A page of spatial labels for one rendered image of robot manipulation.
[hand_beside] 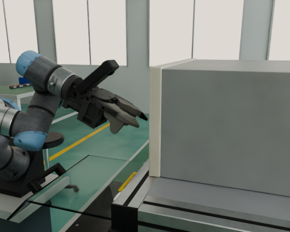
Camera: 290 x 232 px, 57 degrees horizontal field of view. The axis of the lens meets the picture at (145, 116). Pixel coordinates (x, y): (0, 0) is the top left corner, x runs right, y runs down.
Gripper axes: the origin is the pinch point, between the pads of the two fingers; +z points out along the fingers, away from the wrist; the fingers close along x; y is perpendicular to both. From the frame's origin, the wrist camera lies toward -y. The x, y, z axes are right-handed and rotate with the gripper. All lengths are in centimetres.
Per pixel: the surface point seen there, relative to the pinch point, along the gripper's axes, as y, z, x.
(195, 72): -17.7, 8.1, 14.6
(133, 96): 151, -128, -469
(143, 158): 50, -3, -74
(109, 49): 86, -218, -468
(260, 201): -4.6, 27.0, 17.5
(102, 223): 45.3, 1.4, -12.0
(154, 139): -3.7, 7.1, 14.8
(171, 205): 0.9, 15.1, 23.1
